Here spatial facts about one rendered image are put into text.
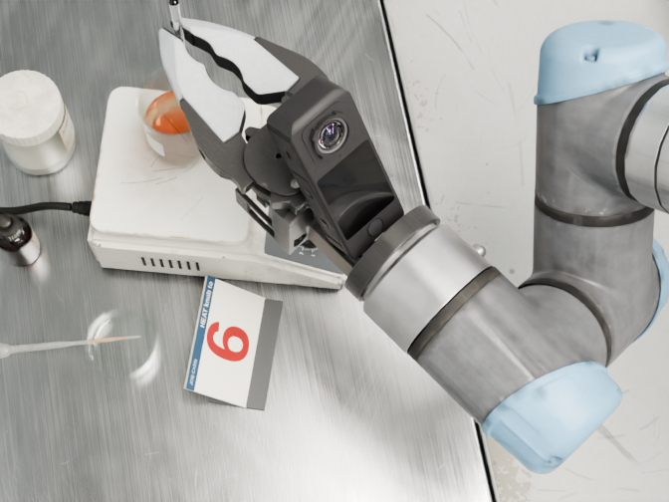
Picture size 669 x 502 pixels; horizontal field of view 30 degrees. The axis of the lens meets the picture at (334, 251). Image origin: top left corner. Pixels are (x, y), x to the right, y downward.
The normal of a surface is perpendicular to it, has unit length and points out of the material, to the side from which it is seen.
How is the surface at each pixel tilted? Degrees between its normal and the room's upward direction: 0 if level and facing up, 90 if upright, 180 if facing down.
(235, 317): 40
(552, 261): 70
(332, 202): 59
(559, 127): 65
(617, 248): 44
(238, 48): 1
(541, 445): 50
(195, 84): 1
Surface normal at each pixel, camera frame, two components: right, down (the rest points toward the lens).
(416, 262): -0.05, -0.26
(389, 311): -0.62, 0.42
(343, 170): 0.59, 0.44
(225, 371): 0.66, -0.15
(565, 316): 0.35, -0.67
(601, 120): -0.70, -0.16
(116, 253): -0.08, 0.94
